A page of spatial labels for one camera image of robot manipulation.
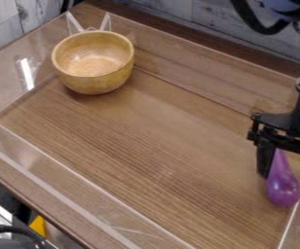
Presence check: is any yellow black equipment base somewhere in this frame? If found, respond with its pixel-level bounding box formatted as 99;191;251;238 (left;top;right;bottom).
8;210;72;249

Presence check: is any brown wooden bowl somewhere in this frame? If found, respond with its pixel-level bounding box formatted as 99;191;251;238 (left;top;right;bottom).
51;31;133;95

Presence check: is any black cable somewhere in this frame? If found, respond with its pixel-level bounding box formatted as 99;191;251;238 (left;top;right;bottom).
0;224;42;249

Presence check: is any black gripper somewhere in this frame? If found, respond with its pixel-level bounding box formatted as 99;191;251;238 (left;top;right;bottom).
244;111;300;194

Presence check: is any purple toy eggplant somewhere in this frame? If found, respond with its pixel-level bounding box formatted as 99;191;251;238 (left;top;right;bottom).
266;149;300;207

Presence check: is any clear acrylic tray wall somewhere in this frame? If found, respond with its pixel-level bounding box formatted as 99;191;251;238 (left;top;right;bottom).
0;5;300;249

